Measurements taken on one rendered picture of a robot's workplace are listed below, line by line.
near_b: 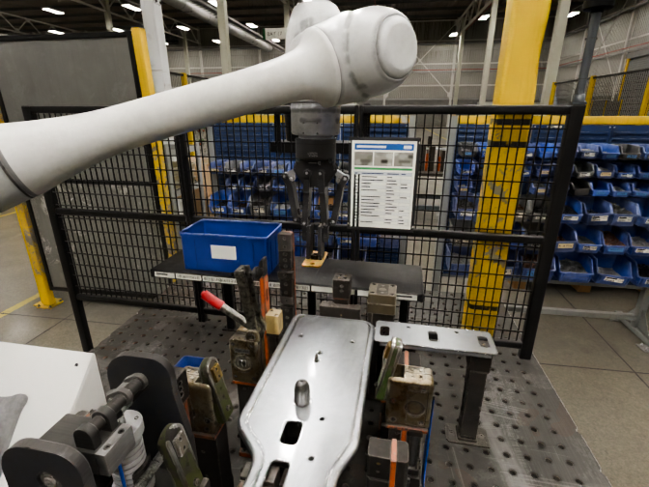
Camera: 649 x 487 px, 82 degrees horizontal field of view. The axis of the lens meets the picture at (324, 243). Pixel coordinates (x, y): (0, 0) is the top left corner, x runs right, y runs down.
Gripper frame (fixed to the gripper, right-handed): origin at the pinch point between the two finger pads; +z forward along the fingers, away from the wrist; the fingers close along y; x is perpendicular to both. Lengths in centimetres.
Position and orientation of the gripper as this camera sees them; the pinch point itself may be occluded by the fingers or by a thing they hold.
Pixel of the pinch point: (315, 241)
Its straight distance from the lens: 76.0
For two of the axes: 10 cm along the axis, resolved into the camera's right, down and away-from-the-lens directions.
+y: 9.8, 0.7, -1.8
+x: 2.0, -3.2, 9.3
